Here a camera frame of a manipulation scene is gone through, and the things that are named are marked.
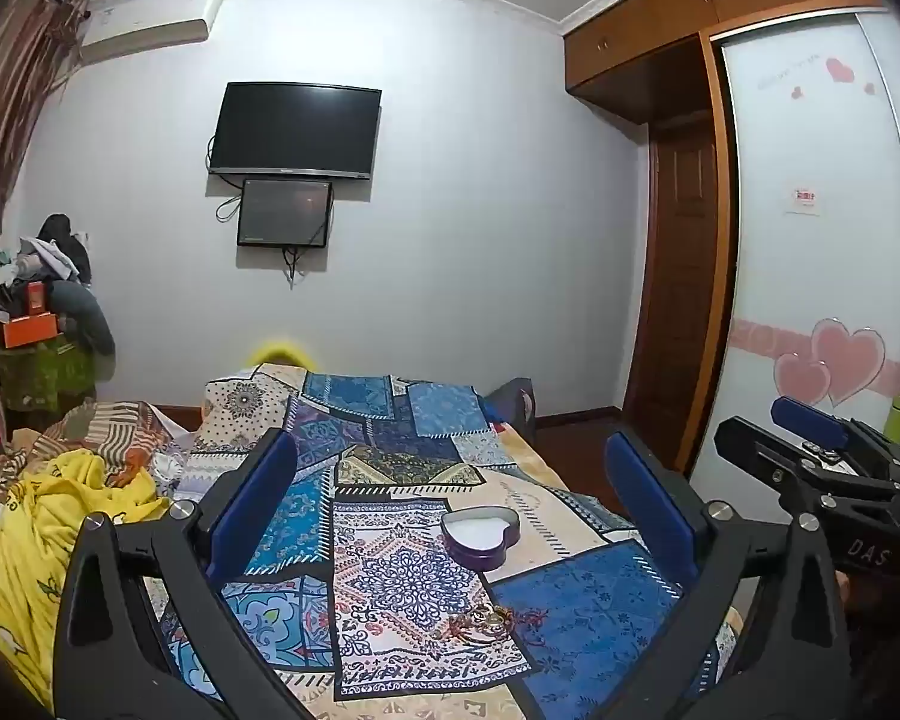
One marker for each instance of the striped patchwork blanket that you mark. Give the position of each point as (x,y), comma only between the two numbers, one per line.
(112,427)

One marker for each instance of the small black monitor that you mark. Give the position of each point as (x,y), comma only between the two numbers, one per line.
(285,211)

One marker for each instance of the white air conditioner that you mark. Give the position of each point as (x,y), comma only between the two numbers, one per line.
(142,37)

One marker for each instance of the brown wooden door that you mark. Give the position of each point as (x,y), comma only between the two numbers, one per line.
(675,277)

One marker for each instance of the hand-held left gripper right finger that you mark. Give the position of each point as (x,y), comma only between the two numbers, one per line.
(645,495)

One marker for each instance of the wall-mounted black television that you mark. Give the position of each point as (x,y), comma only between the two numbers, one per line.
(292,127)

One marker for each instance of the small red box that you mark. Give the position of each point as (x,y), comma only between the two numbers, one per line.
(35,297)

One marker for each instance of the pink heart decal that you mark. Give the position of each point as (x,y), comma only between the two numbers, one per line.
(847,360)

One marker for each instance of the wooden overhead cabinet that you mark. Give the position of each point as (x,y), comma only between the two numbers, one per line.
(645,22)

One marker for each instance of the green bottle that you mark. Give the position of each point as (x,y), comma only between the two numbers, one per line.
(898,420)

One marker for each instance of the yellow plush item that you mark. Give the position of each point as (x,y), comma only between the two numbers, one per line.
(277,356)

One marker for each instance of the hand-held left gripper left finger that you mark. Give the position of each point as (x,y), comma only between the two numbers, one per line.
(259,495)

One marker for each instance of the patchwork bed cover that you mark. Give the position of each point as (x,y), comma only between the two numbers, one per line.
(412,585)

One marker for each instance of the purple heart-shaped tin box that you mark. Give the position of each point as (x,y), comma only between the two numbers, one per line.
(480,549)

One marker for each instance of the white paper label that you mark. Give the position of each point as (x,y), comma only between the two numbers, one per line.
(803,199)

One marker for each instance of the white sliding wardrobe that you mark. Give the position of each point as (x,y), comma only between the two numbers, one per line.
(817,277)

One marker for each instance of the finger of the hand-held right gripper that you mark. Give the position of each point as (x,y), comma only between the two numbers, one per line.
(806,421)
(757,454)

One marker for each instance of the yellow blanket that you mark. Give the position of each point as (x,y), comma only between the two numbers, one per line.
(37,540)

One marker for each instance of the pile of clothes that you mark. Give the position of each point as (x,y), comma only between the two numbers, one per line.
(49,251)

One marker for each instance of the brown striped curtain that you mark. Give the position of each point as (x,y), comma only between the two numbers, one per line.
(7,127)

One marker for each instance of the orange box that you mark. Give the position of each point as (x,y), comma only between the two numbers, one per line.
(28,330)

